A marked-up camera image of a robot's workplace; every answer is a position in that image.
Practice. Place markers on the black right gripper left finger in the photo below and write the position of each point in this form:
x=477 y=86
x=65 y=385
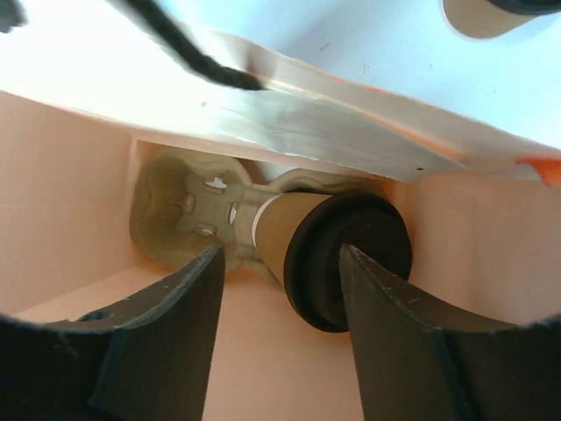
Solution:
x=145 y=357

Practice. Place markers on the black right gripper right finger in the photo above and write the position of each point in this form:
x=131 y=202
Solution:
x=420 y=358

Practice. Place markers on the black cup lid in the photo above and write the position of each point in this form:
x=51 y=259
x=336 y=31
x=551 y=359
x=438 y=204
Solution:
x=311 y=267
x=529 y=7

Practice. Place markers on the single brown pulp carrier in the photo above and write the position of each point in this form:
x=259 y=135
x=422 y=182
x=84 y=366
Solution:
x=185 y=201

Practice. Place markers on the brown paper cup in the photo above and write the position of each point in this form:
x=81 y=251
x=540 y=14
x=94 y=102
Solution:
x=275 y=224
x=478 y=19

